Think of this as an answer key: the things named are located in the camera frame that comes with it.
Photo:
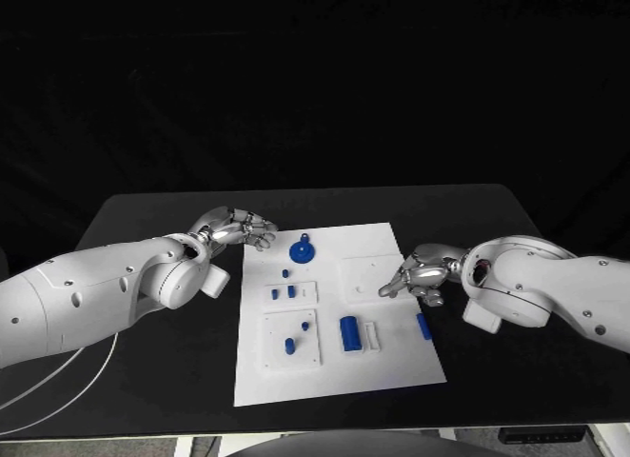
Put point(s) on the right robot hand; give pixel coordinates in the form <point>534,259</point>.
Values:
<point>426,275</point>

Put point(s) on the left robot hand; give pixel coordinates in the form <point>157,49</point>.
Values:
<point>226,228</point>

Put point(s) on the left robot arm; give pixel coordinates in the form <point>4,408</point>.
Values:
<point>87,285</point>

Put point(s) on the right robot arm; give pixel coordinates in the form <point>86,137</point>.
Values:
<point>550,282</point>

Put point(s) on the white task board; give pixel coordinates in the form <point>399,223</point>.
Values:
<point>344,375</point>

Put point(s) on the blue long thin bar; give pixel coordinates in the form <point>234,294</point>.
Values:
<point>423,326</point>

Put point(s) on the blue gear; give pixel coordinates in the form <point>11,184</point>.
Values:
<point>302,251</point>

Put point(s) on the blue ribbed cylinder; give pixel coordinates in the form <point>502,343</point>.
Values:
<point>350,333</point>

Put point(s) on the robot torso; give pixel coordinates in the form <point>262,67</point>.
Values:
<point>364,446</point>

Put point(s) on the black power strip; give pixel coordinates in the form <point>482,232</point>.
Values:
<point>543,435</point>

